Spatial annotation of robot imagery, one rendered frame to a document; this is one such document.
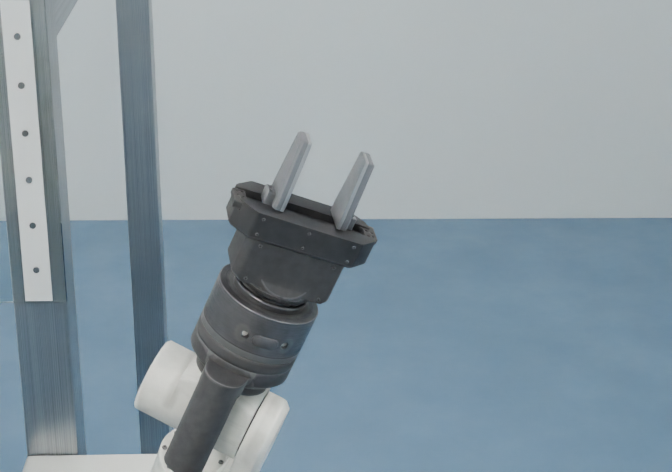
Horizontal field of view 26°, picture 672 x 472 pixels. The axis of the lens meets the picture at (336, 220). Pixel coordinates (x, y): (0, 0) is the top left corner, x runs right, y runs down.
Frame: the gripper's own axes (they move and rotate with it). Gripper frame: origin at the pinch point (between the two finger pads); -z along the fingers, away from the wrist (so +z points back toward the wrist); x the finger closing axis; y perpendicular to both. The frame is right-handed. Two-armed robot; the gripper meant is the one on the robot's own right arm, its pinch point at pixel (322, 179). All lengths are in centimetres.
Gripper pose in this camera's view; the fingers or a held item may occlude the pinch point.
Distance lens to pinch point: 115.6
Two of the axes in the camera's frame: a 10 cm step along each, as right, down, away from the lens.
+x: -9.0, -2.8, -3.2
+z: -4.0, 8.3, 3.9
